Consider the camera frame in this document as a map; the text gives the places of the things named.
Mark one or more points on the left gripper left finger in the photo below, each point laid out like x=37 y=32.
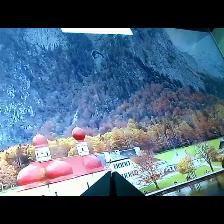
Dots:
x=100 y=186

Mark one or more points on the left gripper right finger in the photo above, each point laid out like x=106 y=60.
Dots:
x=124 y=187

